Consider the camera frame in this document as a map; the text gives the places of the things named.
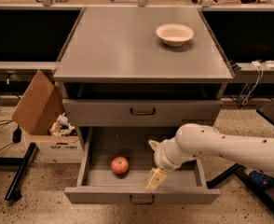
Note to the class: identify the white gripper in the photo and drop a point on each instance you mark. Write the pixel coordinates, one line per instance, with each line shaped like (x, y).
(159, 158)

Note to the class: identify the red apple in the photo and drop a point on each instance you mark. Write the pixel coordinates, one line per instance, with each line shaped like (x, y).
(120, 165)

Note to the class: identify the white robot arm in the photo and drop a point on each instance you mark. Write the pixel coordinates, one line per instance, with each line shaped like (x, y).
(192, 141)

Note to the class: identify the open grey lower drawer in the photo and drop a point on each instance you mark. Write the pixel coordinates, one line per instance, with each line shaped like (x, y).
(97, 184)

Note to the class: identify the closed grey upper drawer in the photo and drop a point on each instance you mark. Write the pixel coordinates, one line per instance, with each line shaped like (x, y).
(140, 113)

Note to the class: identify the grey drawer cabinet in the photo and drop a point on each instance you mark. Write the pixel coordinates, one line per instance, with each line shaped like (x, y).
(115, 54)

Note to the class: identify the blue croc shoe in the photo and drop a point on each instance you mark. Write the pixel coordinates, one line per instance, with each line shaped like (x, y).
(261, 180)

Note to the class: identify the cardboard box with items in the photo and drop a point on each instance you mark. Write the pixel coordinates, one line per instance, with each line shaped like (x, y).
(37, 114)

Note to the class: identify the white paper bowl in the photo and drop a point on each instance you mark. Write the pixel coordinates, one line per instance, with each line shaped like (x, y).
(174, 34)

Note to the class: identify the black table leg right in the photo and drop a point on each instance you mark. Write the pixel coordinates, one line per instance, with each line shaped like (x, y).
(239, 172)

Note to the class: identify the black table leg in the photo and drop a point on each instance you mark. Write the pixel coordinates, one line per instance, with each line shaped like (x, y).
(21, 165)
(239, 172)

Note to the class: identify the black power adapter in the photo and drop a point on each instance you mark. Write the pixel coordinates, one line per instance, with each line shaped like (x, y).
(16, 138)

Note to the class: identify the black table leg left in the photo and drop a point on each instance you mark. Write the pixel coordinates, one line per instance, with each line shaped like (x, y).
(21, 165)

